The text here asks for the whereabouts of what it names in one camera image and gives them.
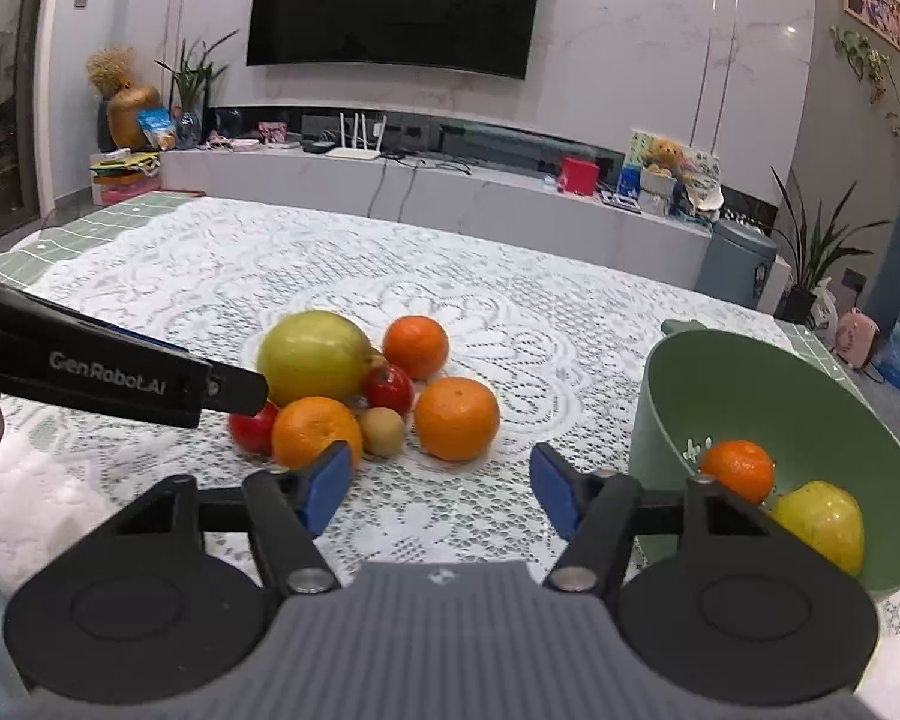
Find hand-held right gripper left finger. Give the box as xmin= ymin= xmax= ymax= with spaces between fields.
xmin=116 ymin=441 xmax=355 ymax=595

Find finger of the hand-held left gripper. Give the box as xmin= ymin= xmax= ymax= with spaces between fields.
xmin=195 ymin=361 xmax=269 ymax=416
xmin=0 ymin=274 xmax=192 ymax=361

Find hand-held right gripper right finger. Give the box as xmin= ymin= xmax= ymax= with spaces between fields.
xmin=530 ymin=442 xmax=777 ymax=593

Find orange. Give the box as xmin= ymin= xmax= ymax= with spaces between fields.
xmin=272 ymin=396 xmax=365 ymax=470
xmin=699 ymin=440 xmax=777 ymax=506
xmin=382 ymin=315 xmax=451 ymax=381
xmin=415 ymin=377 xmax=501 ymax=462

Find brown kiwi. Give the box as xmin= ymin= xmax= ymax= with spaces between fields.
xmin=358 ymin=406 xmax=407 ymax=458

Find yellow-green pear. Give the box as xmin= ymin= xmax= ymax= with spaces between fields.
xmin=257 ymin=310 xmax=387 ymax=407

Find red apple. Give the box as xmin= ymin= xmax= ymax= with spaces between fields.
xmin=364 ymin=364 xmax=415 ymax=417

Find green plastic bowl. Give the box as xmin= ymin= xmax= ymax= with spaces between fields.
xmin=628 ymin=319 xmax=900 ymax=605

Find green checked tablecloth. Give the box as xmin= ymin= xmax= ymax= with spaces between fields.
xmin=0 ymin=191 xmax=900 ymax=421

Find white lace tablecloth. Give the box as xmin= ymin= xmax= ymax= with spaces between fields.
xmin=0 ymin=196 xmax=900 ymax=691

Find stack of colourful books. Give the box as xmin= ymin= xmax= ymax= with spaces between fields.
xmin=90 ymin=150 xmax=162 ymax=205

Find blue snack packet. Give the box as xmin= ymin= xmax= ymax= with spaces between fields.
xmin=136 ymin=109 xmax=177 ymax=151

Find golden vase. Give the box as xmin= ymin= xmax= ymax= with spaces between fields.
xmin=107 ymin=82 xmax=162 ymax=151

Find dried flower bunch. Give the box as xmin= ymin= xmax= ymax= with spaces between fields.
xmin=86 ymin=47 xmax=137 ymax=98

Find white router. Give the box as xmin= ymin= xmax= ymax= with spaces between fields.
xmin=325 ymin=111 xmax=389 ymax=161

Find green plant in glass vase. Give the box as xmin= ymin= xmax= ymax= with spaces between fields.
xmin=156 ymin=30 xmax=239 ymax=151

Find yellow pear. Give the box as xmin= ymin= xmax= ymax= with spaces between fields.
xmin=771 ymin=480 xmax=866 ymax=577

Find grey trash bin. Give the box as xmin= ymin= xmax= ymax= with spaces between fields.
xmin=694 ymin=219 xmax=779 ymax=310

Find white marble television console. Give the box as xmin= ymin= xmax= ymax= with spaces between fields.
xmin=157 ymin=109 xmax=788 ymax=308

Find red box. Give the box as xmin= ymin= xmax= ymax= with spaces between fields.
xmin=557 ymin=156 xmax=599 ymax=196

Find white plastic bag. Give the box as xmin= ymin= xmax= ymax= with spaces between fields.
xmin=810 ymin=277 xmax=841 ymax=327

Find potted long-leaf plant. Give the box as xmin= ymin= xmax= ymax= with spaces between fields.
xmin=769 ymin=165 xmax=893 ymax=323

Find pink bag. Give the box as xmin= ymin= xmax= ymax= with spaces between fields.
xmin=832 ymin=307 xmax=880 ymax=370

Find brown teddy bear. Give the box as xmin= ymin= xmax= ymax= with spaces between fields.
xmin=643 ymin=139 xmax=685 ymax=179

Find black television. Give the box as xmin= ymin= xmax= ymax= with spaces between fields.
xmin=246 ymin=0 xmax=547 ymax=80

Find hanging vine plant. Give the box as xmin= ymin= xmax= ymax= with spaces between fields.
xmin=829 ymin=24 xmax=900 ymax=203

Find black cables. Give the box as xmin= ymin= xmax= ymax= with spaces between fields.
xmin=379 ymin=152 xmax=473 ymax=177

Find framed wall picture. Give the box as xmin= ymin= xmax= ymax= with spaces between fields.
xmin=840 ymin=0 xmax=900 ymax=53

